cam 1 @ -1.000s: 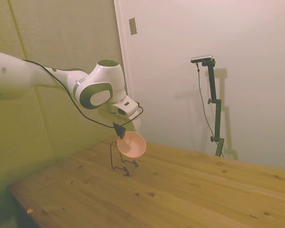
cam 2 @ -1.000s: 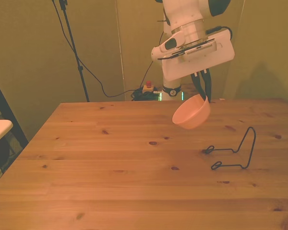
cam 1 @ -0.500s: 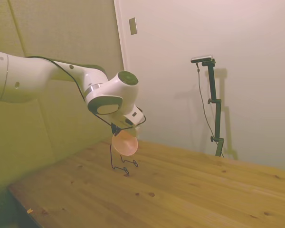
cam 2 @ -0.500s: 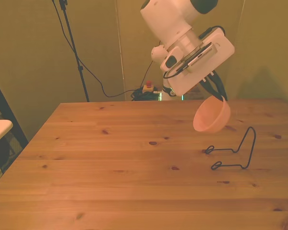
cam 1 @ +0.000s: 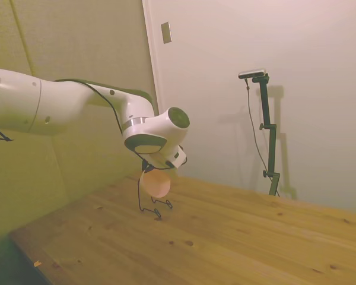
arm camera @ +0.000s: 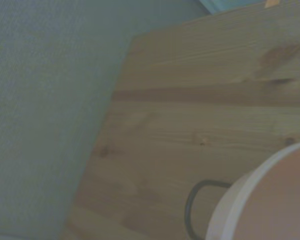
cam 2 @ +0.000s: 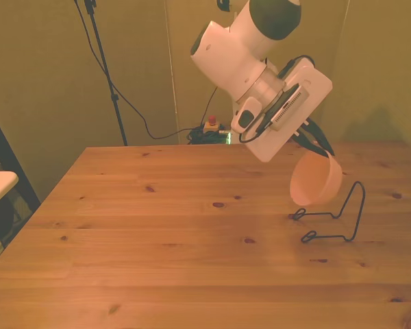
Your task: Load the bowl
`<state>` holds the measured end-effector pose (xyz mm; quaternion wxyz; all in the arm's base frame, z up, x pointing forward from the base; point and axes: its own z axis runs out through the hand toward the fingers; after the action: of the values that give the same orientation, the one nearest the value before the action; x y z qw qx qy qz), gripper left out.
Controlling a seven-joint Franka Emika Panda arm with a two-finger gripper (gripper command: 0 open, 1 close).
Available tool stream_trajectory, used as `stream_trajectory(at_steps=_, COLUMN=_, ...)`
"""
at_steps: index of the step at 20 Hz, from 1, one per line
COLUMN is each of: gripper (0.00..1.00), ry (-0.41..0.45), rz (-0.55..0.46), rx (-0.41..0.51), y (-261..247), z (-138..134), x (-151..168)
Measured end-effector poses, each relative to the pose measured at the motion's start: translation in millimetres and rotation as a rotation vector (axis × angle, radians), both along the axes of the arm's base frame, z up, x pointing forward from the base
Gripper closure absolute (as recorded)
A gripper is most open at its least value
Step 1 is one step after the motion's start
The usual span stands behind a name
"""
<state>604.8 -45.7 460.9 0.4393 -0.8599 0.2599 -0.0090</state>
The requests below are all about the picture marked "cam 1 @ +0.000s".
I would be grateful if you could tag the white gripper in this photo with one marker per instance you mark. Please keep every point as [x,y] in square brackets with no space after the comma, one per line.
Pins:
[175,157]

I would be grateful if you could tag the pink round bowl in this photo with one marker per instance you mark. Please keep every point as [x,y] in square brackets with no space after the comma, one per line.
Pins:
[157,184]

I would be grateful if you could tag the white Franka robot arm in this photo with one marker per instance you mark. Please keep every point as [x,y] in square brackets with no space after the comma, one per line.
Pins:
[62,104]

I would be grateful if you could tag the small orange scrap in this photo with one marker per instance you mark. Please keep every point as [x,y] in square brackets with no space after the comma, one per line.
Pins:
[37,263]

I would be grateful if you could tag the white door frame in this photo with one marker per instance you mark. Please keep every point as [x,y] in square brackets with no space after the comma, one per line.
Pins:
[154,59]

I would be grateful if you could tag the dark green camera stand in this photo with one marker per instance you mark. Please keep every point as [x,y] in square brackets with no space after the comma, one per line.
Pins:
[268,124]

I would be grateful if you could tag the grey wall switch plate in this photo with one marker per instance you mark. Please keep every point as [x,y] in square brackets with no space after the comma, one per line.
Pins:
[166,32]

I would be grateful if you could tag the grey exterior camera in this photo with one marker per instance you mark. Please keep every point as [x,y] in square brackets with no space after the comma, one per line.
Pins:
[251,73]

